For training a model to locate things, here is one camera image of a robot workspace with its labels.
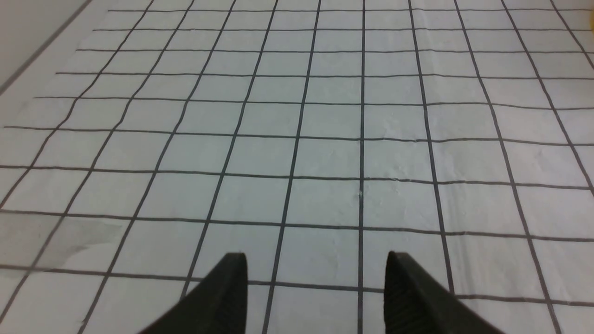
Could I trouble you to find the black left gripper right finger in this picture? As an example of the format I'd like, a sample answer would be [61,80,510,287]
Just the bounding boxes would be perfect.
[384,251,501,334]

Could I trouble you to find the white grid tablecloth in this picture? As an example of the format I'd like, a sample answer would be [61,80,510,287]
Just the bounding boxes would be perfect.
[1,0,594,334]

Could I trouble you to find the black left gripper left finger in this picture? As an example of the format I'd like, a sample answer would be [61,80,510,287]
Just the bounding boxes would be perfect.
[142,252,248,334]

